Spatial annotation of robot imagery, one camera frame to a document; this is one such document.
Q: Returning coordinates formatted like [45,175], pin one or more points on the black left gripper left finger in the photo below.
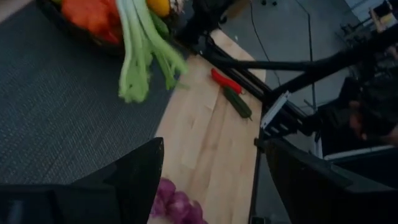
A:
[109,199]

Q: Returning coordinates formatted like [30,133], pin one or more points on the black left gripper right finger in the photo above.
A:
[326,199]

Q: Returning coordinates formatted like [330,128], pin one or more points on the green and white leek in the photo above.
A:
[136,62]

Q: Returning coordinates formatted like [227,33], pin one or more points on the orange pumpkin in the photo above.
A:
[87,15]

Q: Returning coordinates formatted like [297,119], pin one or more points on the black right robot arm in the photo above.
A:
[202,18]

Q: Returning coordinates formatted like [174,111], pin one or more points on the person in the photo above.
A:
[357,121]

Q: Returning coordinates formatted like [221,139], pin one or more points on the grey woven placemat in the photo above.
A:
[62,109]

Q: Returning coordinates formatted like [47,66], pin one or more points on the dark green chili pepper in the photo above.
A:
[237,102]

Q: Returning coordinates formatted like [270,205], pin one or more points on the red chili pepper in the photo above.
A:
[224,80]

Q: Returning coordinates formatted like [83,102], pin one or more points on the white frame bracket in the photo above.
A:
[275,109]

